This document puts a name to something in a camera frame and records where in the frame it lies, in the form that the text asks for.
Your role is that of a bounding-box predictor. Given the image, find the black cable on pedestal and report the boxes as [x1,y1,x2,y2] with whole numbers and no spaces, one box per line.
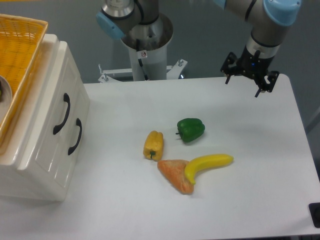
[135,38,150,81]

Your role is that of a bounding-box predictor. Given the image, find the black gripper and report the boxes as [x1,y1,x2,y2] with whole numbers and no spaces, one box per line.
[220,45,280,98]

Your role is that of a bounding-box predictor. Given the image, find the yellow banana toy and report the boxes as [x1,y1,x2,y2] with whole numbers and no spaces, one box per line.
[184,153,234,185]

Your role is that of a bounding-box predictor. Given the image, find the white pedestal base frame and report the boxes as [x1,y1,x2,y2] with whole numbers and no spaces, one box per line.
[98,59,188,83]

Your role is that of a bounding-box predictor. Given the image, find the green bell pepper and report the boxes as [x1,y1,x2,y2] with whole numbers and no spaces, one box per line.
[176,118,206,143]

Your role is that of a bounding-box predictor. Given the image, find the yellow bell pepper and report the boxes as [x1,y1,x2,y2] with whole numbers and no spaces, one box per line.
[143,130,164,162]

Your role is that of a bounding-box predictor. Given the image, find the white drawer cabinet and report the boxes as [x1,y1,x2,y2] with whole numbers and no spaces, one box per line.
[0,34,90,201]

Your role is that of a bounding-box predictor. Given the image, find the black device at table edge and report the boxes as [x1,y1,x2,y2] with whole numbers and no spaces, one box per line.
[308,202,320,229]

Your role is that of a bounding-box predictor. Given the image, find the black drawer handle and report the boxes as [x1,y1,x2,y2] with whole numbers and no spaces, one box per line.
[67,118,83,156]
[52,92,71,135]

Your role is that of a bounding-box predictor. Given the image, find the black bottom drawer handle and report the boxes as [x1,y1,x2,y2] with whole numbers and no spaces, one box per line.
[67,118,83,156]

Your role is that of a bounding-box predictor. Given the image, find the grey plate in basket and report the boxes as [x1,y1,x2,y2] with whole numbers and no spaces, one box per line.
[0,76,13,125]

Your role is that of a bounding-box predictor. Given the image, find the black top drawer handle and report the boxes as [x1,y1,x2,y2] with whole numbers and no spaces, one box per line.
[52,92,71,135]

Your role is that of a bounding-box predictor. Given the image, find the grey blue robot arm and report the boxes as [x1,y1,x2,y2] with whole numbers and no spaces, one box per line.
[96,0,302,93]

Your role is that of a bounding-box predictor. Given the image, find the orange carrot slice toy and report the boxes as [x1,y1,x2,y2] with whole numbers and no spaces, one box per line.
[157,159,194,195]

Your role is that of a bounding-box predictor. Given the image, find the yellow wicker basket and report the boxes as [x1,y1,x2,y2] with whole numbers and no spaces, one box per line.
[0,14,48,146]

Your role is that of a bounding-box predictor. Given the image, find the white drawer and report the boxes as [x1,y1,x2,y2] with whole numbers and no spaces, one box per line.
[19,41,90,172]
[34,82,91,191]

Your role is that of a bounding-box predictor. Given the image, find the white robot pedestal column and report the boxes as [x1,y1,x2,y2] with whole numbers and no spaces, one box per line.
[121,13,173,81]

